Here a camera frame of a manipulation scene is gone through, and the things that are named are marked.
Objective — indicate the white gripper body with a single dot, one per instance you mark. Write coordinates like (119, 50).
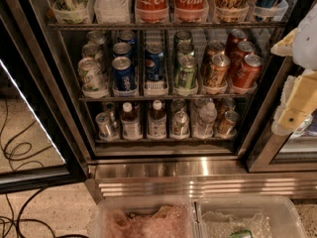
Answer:
(306, 47)

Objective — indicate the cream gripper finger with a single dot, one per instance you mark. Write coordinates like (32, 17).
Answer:
(284, 47)
(298, 99)

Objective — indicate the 7up can shelf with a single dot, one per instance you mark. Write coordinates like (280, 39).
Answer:
(180, 123)
(178, 105)

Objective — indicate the middle red coke can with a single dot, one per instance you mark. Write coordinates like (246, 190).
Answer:
(238, 52)

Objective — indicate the red coke can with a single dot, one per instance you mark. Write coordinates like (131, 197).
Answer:
(235, 36)
(238, 52)
(247, 74)

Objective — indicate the front red coke can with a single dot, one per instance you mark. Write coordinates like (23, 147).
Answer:
(247, 74)

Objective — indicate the rear red coke can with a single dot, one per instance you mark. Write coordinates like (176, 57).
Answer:
(235, 36)

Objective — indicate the rear gold can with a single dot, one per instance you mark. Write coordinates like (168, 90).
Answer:
(212, 48)

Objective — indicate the gold can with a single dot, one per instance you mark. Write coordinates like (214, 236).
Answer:
(216, 70)
(212, 48)

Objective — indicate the rear bronze can bottom right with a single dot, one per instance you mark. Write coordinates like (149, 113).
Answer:
(226, 104)

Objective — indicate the bronze can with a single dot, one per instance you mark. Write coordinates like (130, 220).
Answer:
(226, 104)
(228, 123)

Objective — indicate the front gold can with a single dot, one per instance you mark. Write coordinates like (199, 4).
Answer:
(216, 70)

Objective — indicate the front bronze can bottom right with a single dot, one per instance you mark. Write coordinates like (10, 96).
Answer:
(228, 123)

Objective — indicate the steel fridge base grille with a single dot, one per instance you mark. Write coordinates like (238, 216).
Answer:
(193, 177)

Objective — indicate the single pepsi can centre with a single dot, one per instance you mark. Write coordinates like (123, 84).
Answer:
(154, 61)

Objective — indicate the green can in bin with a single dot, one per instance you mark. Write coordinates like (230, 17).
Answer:
(241, 234)

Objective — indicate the rear blue pepsi can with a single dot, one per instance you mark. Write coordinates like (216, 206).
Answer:
(129, 37)

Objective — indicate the blue pepsi can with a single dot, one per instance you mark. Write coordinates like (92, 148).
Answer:
(124, 76)
(129, 37)
(122, 50)

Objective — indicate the front blue pepsi can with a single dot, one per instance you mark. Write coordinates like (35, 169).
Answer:
(124, 76)

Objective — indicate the middle blue pepsi can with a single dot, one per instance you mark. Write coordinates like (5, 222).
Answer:
(122, 50)

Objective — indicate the clear bottle top shelf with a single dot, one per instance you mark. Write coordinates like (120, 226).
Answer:
(112, 11)

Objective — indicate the rear silver can bottom left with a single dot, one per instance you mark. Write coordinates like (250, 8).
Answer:
(111, 109)

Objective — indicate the silver can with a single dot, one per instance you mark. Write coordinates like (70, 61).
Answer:
(105, 127)
(111, 109)

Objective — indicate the rear white green can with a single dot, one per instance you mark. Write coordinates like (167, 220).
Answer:
(96, 37)

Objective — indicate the white green can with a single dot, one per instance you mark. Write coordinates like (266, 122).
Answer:
(92, 50)
(91, 76)
(96, 37)

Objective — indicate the middle white green can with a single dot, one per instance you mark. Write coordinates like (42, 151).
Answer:
(92, 50)

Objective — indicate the front white green can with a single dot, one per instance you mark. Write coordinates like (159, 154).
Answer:
(91, 76)

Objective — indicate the front silver can bottom left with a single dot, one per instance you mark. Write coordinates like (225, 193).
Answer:
(105, 127)

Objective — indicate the open glass fridge door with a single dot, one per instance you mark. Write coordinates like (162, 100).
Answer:
(40, 136)

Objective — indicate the gold label bottle top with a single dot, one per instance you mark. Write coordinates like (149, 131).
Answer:
(230, 10)

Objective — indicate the front clear water bottle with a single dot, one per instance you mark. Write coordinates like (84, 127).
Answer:
(207, 115)

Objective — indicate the clear water bottle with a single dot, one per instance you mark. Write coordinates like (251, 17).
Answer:
(196, 105)
(207, 115)

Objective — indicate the rear clear water bottle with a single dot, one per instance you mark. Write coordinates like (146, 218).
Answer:
(196, 105)

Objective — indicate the right coca-cola bottle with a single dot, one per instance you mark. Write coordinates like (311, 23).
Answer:
(186, 9)

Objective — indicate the coca-cola bottle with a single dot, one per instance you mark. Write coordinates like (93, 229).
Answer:
(152, 11)
(186, 9)

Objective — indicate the right clear plastic bin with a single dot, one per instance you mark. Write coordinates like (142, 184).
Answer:
(264, 216)

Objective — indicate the clear plastic bin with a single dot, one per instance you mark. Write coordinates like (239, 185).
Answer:
(161, 216)
(264, 216)

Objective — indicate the left coca-cola bottle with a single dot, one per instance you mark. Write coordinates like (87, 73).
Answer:
(152, 11)

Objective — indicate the right tea bottle white cap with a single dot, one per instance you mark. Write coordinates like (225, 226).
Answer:
(157, 121)

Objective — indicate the tea bottle white cap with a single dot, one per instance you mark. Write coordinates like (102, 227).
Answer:
(157, 121)
(131, 122)

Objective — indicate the left tea bottle white cap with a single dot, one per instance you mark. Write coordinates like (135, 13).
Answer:
(131, 122)

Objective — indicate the left clear plastic bin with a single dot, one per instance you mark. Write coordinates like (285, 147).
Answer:
(161, 216)

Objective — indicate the green label bottle top left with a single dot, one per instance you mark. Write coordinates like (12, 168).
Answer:
(73, 11)

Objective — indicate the right fridge door frame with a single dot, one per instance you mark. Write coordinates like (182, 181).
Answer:
(268, 152)

